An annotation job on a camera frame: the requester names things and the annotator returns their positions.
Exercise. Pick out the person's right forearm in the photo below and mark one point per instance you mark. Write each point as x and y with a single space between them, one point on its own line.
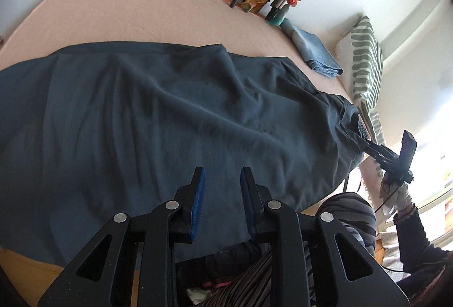
414 239

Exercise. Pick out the dark grey pants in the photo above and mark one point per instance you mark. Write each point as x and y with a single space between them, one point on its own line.
141 116

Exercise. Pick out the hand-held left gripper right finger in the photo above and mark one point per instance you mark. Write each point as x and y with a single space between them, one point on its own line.
247 200

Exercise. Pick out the person's striped trousers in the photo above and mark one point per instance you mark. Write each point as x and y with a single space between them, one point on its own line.
350 211

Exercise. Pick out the green and white woven throw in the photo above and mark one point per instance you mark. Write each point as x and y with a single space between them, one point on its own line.
364 55

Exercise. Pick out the person's right hand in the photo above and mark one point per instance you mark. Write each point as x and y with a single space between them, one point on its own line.
400 197

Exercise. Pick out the folded blue jeans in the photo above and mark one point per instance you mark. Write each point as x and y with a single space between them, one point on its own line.
315 52

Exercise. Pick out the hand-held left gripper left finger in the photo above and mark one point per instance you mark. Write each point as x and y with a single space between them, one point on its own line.
198 200

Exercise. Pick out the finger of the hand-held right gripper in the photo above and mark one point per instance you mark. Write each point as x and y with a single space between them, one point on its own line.
382 150
381 163

